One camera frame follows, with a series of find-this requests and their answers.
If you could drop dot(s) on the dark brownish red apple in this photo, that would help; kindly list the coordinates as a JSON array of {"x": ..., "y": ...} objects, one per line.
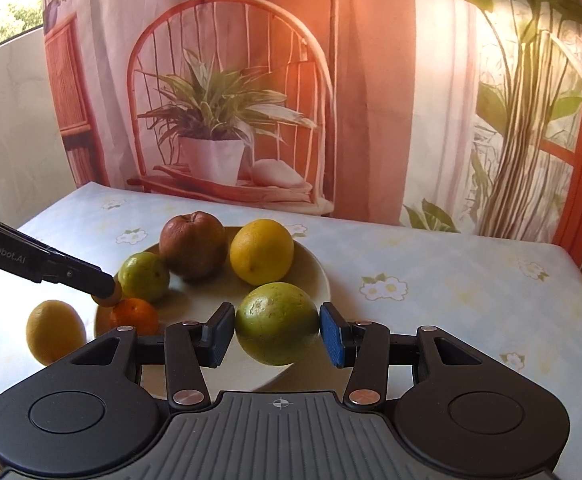
[{"x": 194, "y": 245}]

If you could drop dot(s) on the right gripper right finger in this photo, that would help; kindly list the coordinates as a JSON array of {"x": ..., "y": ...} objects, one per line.
[{"x": 364, "y": 347}]

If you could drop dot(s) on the printed room backdrop cloth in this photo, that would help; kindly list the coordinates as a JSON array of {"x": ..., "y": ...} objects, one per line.
[{"x": 442, "y": 115}]

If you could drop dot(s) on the green apple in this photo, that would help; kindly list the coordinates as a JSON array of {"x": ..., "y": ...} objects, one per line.
[{"x": 144, "y": 275}]

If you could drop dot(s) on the small brown longan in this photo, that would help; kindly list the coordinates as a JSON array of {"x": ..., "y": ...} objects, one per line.
[{"x": 110, "y": 301}]

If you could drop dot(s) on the green apple spotted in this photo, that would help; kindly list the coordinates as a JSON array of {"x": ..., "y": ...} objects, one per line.
[{"x": 276, "y": 323}]

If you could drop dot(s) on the floral checked tablecloth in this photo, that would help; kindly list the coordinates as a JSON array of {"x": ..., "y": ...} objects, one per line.
[{"x": 519, "y": 302}]

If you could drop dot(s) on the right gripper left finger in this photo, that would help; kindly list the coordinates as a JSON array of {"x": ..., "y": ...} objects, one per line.
[{"x": 189, "y": 346}]

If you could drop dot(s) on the large yellow orange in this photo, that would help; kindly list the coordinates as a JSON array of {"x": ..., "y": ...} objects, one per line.
[{"x": 262, "y": 252}]

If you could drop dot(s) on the yellow lemon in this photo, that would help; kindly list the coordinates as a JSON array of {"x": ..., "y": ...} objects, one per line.
[{"x": 54, "y": 330}]

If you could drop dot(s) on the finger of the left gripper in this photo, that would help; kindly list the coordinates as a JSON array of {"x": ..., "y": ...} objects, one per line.
[{"x": 78, "y": 274}]

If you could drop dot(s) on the small orange mandarin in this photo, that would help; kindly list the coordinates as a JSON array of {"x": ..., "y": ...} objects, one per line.
[{"x": 137, "y": 313}]

